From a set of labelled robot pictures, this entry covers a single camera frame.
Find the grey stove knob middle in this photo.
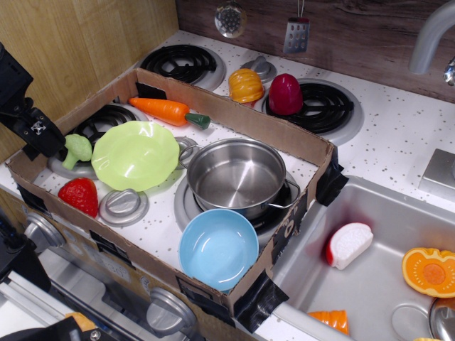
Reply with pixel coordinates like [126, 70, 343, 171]
[176, 136, 200, 170]

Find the black coil burner under pot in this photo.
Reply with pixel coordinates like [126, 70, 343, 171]
[184, 180, 300, 230]

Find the grey toy faucet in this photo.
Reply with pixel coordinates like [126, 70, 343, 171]
[408, 1, 454, 75]

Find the red white toy radish slice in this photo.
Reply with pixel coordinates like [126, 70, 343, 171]
[326, 222, 373, 270]

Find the grey oven knob left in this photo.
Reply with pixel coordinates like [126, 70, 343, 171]
[25, 212, 66, 254]

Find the hanging metal spatula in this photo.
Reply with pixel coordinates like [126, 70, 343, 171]
[283, 0, 311, 54]

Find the cardboard fence with black tape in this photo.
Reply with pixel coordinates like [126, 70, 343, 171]
[7, 69, 338, 340]

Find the grey stove knob back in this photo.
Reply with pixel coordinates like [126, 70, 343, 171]
[241, 56, 277, 83]

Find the black coil burner back right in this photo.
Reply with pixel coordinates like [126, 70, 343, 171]
[262, 82, 358, 134]

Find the grey stove knob front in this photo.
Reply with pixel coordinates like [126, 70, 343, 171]
[99, 189, 149, 227]

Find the orange toy pepper piece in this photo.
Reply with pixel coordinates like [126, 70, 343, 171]
[308, 310, 349, 335]

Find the grey oven knob right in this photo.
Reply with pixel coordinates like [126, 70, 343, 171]
[146, 287, 197, 339]

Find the grey oven knob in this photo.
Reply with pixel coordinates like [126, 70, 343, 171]
[146, 287, 197, 339]
[25, 212, 66, 254]

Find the light green plastic bowl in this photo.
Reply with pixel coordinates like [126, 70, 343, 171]
[91, 121, 180, 192]

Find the orange toy carrot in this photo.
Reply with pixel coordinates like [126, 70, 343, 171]
[128, 97, 211, 129]

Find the silver toy sink basin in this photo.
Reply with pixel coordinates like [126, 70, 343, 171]
[272, 176, 454, 340]

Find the black coil burner back left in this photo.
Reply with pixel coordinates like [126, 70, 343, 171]
[137, 44, 221, 84]

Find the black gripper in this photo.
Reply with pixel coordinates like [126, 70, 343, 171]
[1, 44, 65, 157]

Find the green toy broccoli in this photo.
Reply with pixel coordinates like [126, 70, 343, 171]
[62, 134, 92, 171]

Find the stainless steel pot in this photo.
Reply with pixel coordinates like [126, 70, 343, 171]
[178, 138, 301, 220]

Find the hanging metal strainer ladle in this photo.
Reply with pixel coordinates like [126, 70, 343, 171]
[214, 1, 247, 39]

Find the grey stove knob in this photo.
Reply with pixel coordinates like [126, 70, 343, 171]
[241, 56, 277, 83]
[176, 136, 200, 170]
[99, 189, 149, 227]

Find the orange toy pumpkin half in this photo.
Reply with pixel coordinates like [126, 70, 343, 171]
[402, 248, 454, 298]

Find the light blue plastic bowl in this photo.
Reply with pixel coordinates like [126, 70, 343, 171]
[178, 209, 259, 293]

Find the red toy strawberry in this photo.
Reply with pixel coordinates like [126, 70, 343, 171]
[58, 178, 99, 218]

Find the dark red toy pepper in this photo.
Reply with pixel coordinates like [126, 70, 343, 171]
[268, 73, 304, 116]

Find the yellow orange toy pepper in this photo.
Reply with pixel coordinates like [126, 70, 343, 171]
[228, 68, 264, 104]

